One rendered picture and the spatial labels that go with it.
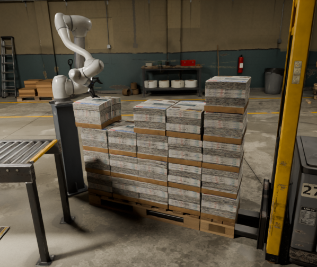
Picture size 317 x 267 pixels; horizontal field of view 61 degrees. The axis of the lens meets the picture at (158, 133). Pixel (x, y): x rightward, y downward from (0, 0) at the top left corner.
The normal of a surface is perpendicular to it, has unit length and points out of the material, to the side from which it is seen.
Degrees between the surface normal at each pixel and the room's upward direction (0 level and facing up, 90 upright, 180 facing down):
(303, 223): 90
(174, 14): 90
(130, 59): 90
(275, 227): 90
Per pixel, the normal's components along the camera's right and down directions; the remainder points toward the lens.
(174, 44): -0.02, 0.32
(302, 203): -0.38, 0.30
